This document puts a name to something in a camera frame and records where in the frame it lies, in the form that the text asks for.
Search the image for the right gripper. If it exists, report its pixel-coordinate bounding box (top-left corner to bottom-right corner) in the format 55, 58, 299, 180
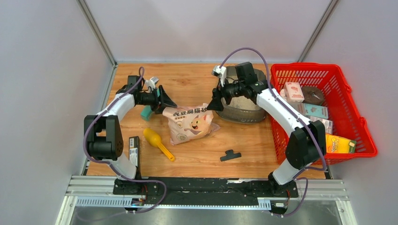
207, 75, 245, 112

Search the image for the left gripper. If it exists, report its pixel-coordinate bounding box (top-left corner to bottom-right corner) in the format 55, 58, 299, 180
138, 85, 177, 115

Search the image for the pink cat litter bag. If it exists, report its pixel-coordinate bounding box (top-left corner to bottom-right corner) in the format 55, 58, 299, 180
162, 103, 220, 145

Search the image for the black bag clip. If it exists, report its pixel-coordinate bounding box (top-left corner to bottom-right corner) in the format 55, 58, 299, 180
220, 149, 242, 162

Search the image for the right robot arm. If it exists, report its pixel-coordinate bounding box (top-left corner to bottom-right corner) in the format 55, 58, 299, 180
207, 62, 326, 196

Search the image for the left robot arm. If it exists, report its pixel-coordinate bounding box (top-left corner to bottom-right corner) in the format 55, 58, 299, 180
83, 75, 177, 195

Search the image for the grey litter box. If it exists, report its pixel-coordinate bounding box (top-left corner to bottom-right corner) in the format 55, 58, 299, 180
215, 66, 267, 124

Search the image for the black flat box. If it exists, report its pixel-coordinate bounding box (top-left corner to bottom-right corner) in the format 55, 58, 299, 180
129, 136, 140, 170

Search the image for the teal pink box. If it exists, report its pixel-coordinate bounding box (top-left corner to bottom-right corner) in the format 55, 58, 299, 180
291, 103, 329, 119

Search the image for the white patterned box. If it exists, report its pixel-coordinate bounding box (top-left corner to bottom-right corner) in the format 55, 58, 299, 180
307, 116, 333, 135

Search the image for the yellow plastic scoop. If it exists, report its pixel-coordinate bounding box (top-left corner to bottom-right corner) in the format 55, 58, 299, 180
143, 128, 176, 162

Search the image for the pink white carton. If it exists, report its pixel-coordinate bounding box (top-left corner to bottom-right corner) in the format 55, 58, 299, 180
280, 82, 304, 103

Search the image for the brown round container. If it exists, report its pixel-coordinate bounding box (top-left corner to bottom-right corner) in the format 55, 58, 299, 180
301, 86, 325, 105

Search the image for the red plastic basket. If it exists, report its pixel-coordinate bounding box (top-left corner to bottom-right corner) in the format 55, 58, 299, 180
270, 62, 378, 165

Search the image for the yellow sponge pack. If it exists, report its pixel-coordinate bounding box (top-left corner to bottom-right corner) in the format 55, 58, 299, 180
325, 134, 357, 154

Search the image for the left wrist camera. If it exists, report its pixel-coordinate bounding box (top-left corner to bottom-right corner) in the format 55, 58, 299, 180
145, 76, 159, 91

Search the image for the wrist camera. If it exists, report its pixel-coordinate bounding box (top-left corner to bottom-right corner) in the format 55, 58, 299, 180
145, 76, 159, 91
212, 65, 227, 87

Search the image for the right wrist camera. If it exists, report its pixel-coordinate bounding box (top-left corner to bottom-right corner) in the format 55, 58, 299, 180
212, 65, 227, 87

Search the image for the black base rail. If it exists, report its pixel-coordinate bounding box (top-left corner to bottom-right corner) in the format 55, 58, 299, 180
113, 177, 299, 210

